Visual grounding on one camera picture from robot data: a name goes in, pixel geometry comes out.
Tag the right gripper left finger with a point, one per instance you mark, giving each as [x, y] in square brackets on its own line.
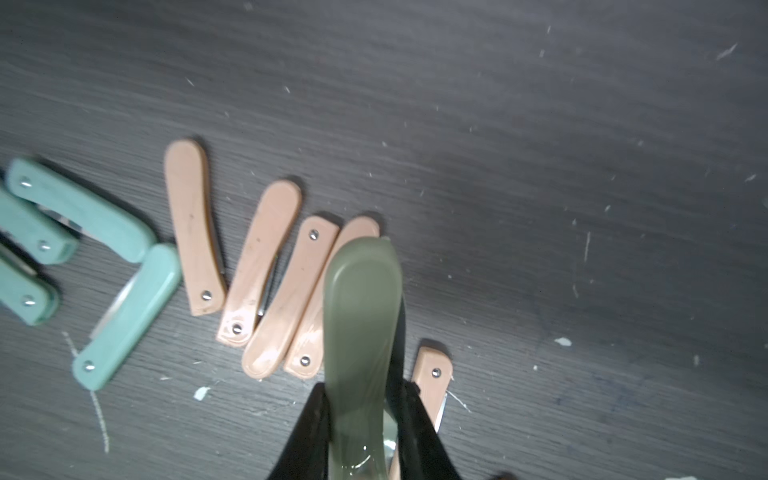
[305, 455]

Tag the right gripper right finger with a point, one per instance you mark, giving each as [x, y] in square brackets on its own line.
[426, 435]

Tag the pink folding knife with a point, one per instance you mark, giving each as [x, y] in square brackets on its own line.
[275, 214]
[429, 390]
[267, 348]
[305, 356]
[188, 188]

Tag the olive folding knife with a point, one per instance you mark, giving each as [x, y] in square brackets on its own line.
[362, 299]

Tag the mint folding knife right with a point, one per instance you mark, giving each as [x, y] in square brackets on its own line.
[129, 317]

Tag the mint folding knife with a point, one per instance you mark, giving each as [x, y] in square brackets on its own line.
[109, 224]
[30, 297]
[44, 239]
[129, 317]

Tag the mint folding knife upper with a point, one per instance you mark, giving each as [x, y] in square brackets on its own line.
[109, 224]

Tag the mint folding knife leftmost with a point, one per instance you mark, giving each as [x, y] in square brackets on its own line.
[30, 297]

